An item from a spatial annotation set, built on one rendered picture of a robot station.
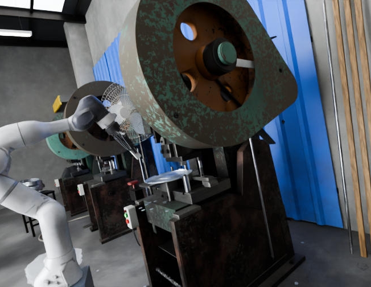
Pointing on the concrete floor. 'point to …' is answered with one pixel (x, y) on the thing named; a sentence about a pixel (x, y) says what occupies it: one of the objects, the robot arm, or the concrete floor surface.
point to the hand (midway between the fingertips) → (135, 153)
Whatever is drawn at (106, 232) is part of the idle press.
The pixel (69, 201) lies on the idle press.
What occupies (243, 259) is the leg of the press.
